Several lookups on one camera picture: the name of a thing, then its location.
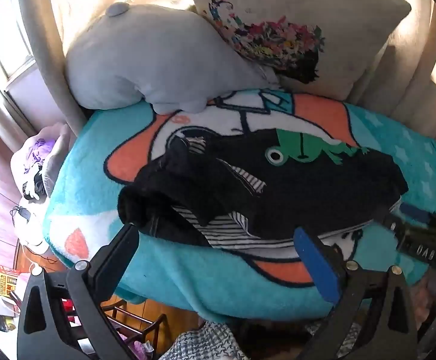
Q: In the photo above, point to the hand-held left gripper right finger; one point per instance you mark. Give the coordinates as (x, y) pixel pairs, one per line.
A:
(315, 266)

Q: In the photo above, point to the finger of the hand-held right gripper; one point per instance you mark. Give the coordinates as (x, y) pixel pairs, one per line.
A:
(415, 212)
(413, 243)

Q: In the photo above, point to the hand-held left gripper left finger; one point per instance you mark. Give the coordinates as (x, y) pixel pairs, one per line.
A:
(122, 245)

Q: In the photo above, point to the dark wooden rack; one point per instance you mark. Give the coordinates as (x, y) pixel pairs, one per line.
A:
(128, 315)

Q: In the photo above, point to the teal cartoon printed blanket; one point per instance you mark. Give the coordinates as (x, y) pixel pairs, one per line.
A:
(203, 270)

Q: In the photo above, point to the yellow red box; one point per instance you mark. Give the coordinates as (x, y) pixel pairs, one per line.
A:
(6, 281)

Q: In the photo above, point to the pile of white purple clothes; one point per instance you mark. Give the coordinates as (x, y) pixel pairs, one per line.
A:
(38, 150)

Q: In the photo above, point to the houndstooth patterned cloth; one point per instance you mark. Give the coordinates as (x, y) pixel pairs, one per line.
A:
(203, 345)

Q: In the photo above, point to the grey plush pillow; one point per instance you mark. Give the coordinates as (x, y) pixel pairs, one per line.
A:
(146, 60)

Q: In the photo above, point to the cream floral print pillow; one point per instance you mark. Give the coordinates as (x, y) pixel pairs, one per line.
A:
(345, 15)

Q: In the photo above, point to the window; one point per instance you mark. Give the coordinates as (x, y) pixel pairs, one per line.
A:
(11, 45)

